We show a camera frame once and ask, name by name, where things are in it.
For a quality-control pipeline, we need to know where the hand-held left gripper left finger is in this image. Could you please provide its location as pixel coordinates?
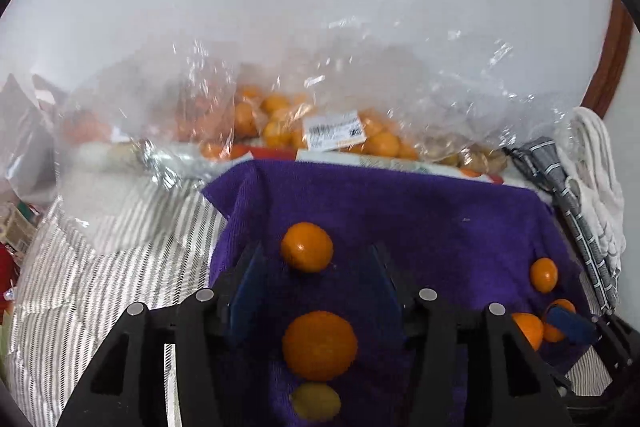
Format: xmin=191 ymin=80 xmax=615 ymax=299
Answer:
xmin=57 ymin=244 xmax=266 ymax=427

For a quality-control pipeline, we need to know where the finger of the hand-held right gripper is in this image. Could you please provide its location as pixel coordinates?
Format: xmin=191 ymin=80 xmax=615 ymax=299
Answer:
xmin=546 ymin=305 xmax=637 ymax=374

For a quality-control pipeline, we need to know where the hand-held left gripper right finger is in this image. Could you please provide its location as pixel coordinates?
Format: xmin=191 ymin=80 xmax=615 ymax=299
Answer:
xmin=357 ymin=243 xmax=573 ymax=427

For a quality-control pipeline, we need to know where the orange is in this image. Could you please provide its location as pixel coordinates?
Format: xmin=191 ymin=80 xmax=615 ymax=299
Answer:
xmin=280 ymin=222 xmax=334 ymax=273
xmin=510 ymin=312 xmax=545 ymax=352
xmin=542 ymin=299 xmax=577 ymax=343
xmin=281 ymin=311 xmax=359 ymax=382
xmin=530 ymin=257 xmax=559 ymax=293

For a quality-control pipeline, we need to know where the purple towel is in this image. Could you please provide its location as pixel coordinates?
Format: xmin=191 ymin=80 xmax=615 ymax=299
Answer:
xmin=201 ymin=159 xmax=592 ymax=427

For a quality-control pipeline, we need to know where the green kiwi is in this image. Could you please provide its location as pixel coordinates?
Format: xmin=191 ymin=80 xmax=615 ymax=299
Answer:
xmin=291 ymin=382 xmax=342 ymax=423

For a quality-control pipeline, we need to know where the grey plaid cloth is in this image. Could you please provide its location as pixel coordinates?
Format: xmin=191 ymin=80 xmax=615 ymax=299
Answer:
xmin=505 ymin=137 xmax=621 ymax=314

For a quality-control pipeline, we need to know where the white towel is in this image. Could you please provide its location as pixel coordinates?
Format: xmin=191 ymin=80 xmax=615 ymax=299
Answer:
xmin=567 ymin=107 xmax=627 ymax=273

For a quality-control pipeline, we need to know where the striped bed quilt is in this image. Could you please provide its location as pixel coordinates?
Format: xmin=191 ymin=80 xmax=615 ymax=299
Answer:
xmin=5 ymin=177 xmax=616 ymax=427

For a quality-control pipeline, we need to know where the pile of bagged oranges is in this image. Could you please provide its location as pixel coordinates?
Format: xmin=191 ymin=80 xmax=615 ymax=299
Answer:
xmin=175 ymin=84 xmax=421 ymax=160

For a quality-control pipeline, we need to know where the clear plastic bag of oranges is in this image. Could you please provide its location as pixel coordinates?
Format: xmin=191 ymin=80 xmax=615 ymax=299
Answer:
xmin=55 ymin=22 xmax=426 ymax=253

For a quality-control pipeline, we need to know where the red paper bag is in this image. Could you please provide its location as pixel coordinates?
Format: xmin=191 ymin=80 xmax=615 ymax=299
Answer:
xmin=0 ymin=244 xmax=21 ymax=314

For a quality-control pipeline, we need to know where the grey plastic bag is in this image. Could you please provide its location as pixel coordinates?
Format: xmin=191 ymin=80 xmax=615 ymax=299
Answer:
xmin=0 ymin=74 xmax=68 ymax=204

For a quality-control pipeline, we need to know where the brown wooden door frame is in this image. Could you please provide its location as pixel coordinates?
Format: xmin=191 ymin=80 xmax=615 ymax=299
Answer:
xmin=582 ymin=0 xmax=636 ymax=118

